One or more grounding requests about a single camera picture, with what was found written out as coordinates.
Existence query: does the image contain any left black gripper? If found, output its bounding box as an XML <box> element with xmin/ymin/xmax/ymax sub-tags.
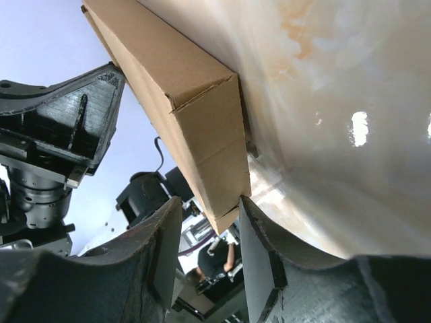
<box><xmin>1</xmin><ymin>62</ymin><xmax>125</xmax><ymax>188</ymax></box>

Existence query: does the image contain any brown cardboard box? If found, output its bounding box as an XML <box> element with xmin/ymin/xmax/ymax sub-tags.
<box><xmin>82</xmin><ymin>1</ymin><xmax>251</xmax><ymax>233</ymax></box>

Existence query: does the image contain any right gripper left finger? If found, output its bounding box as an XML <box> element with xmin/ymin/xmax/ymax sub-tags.
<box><xmin>1</xmin><ymin>197</ymin><xmax>183</xmax><ymax>322</ymax></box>

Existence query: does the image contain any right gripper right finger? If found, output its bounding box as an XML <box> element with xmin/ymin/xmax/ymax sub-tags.
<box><xmin>239</xmin><ymin>196</ymin><xmax>430</xmax><ymax>322</ymax></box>

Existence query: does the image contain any person in black shirt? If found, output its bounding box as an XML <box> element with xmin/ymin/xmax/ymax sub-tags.
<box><xmin>185</xmin><ymin>241</ymin><xmax>241</xmax><ymax>286</ymax></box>

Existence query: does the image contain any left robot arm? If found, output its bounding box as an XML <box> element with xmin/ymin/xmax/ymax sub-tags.
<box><xmin>1</xmin><ymin>63</ymin><xmax>126</xmax><ymax>256</ymax></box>

